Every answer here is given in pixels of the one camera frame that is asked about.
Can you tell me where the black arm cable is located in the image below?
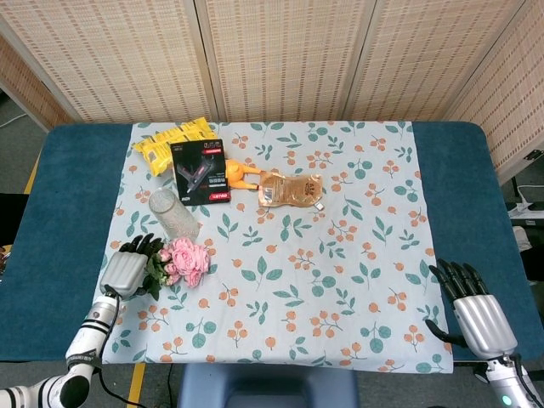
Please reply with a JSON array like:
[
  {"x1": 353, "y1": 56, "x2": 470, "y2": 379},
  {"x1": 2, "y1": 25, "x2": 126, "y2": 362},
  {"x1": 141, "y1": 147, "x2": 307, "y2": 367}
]
[{"x1": 96, "y1": 285, "x2": 148, "y2": 408}]

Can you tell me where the brown spouted refill pouch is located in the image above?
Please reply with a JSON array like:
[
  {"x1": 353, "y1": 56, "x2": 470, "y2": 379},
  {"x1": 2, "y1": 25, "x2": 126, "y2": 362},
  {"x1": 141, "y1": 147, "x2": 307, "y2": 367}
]
[{"x1": 258, "y1": 170, "x2": 326, "y2": 211}]

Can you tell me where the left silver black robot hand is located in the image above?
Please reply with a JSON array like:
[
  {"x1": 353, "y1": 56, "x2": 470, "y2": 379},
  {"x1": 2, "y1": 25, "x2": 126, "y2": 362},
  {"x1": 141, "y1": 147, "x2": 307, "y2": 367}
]
[{"x1": 99, "y1": 232, "x2": 165, "y2": 298}]

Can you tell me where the blue table mat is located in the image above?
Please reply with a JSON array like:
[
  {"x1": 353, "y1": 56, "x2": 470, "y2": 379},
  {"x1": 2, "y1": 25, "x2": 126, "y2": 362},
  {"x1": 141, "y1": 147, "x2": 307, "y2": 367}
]
[{"x1": 0, "y1": 122, "x2": 544, "y2": 364}]

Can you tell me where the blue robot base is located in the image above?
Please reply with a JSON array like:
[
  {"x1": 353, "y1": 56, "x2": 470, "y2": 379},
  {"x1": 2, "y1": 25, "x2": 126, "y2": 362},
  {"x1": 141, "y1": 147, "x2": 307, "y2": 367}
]
[{"x1": 177, "y1": 363, "x2": 359, "y2": 408}]

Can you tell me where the pink artificial flower bouquet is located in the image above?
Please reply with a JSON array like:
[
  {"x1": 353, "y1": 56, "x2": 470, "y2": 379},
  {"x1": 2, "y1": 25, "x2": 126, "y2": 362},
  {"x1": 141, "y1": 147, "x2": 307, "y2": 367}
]
[{"x1": 136, "y1": 237, "x2": 212, "y2": 302}]

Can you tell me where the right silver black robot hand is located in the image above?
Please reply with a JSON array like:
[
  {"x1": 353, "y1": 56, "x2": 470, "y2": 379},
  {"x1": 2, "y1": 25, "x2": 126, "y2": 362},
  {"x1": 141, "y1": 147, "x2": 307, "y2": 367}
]
[{"x1": 425, "y1": 258, "x2": 519, "y2": 356}]

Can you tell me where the floral print tablecloth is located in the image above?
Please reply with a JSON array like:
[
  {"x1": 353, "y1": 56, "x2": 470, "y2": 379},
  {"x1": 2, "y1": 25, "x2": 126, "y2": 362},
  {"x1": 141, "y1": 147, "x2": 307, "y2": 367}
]
[{"x1": 99, "y1": 121, "x2": 455, "y2": 375}]

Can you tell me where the black glue gun box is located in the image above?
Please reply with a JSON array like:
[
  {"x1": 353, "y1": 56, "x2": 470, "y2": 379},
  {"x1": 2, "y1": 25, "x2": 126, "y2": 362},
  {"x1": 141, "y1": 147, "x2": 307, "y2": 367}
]
[{"x1": 170, "y1": 139, "x2": 232, "y2": 207}]

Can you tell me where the clear glass cup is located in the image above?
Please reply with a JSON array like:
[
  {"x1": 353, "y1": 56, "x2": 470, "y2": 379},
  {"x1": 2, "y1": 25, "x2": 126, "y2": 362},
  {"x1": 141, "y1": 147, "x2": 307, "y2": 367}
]
[{"x1": 148, "y1": 186, "x2": 201, "y2": 244}]

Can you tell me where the orange rubber chicken toy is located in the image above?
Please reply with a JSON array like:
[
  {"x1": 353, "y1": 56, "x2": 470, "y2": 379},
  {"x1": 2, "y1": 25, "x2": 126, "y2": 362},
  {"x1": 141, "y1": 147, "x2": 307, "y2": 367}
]
[{"x1": 224, "y1": 158, "x2": 264, "y2": 193}]

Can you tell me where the bamboo folding screen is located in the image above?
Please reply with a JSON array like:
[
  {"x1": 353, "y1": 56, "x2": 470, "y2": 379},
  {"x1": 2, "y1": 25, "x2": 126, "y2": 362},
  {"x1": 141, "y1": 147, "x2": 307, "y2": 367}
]
[{"x1": 0, "y1": 0, "x2": 544, "y2": 186}]

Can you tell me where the yellow snack bag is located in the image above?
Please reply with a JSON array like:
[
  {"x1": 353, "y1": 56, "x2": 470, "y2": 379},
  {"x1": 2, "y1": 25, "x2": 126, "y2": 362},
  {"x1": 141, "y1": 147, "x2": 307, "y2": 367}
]
[{"x1": 133, "y1": 117, "x2": 219, "y2": 178}]

